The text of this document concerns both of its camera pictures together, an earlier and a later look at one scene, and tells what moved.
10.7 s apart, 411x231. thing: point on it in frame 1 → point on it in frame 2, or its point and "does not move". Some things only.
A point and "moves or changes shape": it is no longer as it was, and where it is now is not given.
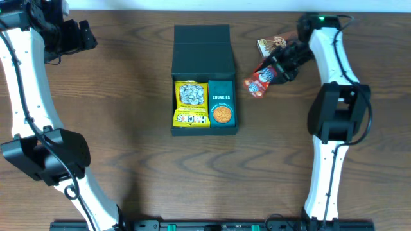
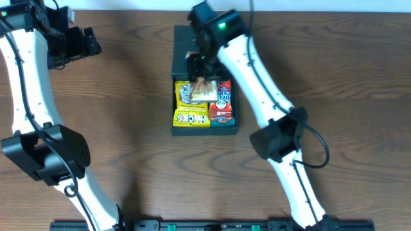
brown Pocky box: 268,44 → 204,91
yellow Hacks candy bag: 191,110 does not move
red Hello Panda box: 257,83 moves or changes shape
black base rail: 312,224 does not move
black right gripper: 282,64 → 199,74
